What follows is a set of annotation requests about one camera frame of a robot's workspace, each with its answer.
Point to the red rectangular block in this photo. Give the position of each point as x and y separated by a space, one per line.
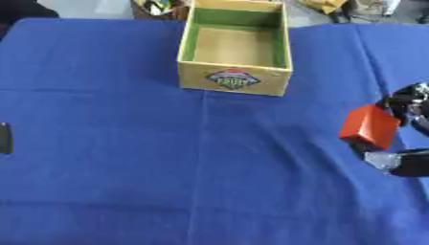
370 127

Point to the yellow bag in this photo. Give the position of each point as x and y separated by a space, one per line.
322 4

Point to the brown basket with items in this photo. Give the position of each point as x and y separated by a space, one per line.
159 9

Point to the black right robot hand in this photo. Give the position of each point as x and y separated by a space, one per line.
410 105

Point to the tan cardboard box green inside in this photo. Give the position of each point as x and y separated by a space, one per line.
235 48

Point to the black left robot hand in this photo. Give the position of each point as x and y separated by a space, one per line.
5 138

